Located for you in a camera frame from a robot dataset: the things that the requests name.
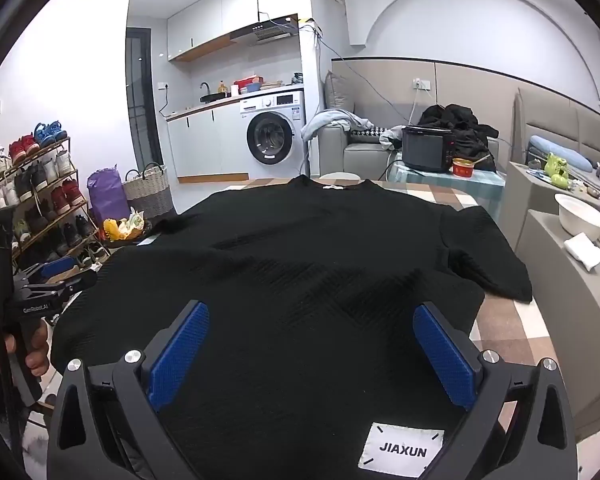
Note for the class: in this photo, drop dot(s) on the white round stool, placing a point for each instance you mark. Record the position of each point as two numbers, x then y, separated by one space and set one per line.
337 176

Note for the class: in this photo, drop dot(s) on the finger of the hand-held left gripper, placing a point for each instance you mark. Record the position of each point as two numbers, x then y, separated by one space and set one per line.
65 288
55 266

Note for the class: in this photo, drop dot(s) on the grey upholstered headboard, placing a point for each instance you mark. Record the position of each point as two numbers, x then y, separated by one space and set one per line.
555 120

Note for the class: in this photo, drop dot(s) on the grey sofa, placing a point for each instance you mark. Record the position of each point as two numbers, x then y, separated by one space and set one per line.
360 157

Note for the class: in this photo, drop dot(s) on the red noodle cup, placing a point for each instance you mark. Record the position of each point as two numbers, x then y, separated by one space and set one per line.
462 167

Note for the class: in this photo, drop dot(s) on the checked plaid blanket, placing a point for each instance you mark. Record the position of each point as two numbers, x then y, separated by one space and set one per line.
510 325

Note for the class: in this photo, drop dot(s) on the person's left hand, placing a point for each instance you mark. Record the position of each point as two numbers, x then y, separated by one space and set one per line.
37 347

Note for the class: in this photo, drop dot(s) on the dark glass door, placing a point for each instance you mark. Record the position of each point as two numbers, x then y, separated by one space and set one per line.
140 110

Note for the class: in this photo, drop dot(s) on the white bowl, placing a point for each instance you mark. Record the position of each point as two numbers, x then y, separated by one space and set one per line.
580 215

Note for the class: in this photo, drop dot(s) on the teal covered side table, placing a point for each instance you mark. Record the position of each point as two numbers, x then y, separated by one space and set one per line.
430 182

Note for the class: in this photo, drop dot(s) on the grey sofa cushion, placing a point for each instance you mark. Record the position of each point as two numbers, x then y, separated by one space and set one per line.
339 92

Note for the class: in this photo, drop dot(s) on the white folded cloth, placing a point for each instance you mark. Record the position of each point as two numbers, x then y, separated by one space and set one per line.
585 252

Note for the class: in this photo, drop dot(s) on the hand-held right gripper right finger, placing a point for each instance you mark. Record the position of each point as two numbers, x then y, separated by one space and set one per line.
442 355

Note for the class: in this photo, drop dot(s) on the red plastic basket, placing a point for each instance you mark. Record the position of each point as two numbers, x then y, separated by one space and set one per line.
247 84

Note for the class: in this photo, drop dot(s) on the pile of black clothes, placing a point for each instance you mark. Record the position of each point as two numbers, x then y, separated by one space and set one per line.
460 120

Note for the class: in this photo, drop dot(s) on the black knit sweater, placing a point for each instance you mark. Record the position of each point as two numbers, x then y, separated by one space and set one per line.
300 260

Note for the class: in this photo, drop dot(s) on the wooden chopsticks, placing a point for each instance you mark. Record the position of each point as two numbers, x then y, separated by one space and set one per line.
482 160

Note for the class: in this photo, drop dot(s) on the grey upholstered ottoman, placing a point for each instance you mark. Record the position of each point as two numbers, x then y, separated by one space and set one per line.
580 320
525 200

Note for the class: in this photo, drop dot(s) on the light grey garment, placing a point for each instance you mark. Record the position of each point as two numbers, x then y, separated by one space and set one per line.
325 122

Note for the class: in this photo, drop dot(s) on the white kitchen base cabinet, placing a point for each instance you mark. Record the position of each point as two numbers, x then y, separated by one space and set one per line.
200 140

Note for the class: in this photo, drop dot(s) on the purple bag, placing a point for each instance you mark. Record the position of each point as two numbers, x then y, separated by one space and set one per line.
107 195

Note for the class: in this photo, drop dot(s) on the shoe rack with shoes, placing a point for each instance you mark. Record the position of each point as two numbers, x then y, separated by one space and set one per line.
45 175

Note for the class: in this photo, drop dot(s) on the steel range hood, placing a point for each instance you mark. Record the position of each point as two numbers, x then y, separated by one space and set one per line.
265 34

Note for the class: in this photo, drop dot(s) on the black kitchen faucet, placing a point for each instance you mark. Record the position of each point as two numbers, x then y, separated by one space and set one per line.
206 87

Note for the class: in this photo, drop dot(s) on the white wall cabinets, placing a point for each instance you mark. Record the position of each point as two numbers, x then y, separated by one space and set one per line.
205 20

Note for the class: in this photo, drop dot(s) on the green toy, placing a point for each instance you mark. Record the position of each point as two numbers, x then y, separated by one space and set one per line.
557 170

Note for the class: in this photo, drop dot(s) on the black sink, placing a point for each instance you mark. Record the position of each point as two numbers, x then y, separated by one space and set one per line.
212 97

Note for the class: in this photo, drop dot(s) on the pile of crumpled wrappers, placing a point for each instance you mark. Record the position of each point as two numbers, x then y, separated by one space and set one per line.
120 227

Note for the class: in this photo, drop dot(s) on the white grey garment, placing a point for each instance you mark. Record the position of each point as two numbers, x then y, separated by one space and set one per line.
391 137

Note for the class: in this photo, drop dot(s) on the woven laundry basket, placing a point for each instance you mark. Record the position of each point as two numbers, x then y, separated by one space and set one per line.
147 192

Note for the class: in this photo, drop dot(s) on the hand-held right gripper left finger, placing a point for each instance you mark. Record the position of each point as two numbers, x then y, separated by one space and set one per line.
180 350

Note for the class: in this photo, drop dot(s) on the blue bolster pillow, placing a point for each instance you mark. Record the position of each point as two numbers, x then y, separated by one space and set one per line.
560 152

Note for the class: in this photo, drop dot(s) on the houndstooth pillow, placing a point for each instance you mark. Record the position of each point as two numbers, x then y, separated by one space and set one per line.
367 135

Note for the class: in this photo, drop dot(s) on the metal shoe rack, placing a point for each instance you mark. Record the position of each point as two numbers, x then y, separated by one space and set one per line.
70 150

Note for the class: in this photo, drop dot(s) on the white washing machine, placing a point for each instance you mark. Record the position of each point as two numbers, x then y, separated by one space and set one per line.
272 135

